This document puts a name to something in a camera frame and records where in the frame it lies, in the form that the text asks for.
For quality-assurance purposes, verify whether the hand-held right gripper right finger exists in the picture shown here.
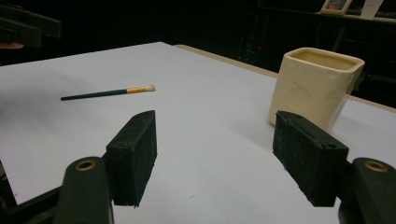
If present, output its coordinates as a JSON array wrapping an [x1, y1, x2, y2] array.
[[272, 109, 349, 208]]

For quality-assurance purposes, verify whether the white table sheet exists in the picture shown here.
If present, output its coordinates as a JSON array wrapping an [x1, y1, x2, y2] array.
[[0, 41, 396, 224]]

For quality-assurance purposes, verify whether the cream ceramic cup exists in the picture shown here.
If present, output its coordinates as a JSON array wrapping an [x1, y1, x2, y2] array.
[[267, 47, 366, 133]]

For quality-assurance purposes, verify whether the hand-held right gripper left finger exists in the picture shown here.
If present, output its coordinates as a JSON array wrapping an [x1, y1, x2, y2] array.
[[106, 109, 159, 208]]

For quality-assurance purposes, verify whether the framed picture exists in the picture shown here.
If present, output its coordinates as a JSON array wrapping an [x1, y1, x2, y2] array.
[[319, 0, 353, 16]]

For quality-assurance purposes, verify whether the dark-handled makeup brush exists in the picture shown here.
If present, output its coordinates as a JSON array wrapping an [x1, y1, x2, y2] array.
[[60, 84, 156, 102]]

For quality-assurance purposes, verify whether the white card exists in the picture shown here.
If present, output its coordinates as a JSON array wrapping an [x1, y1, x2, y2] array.
[[359, 0, 385, 21]]

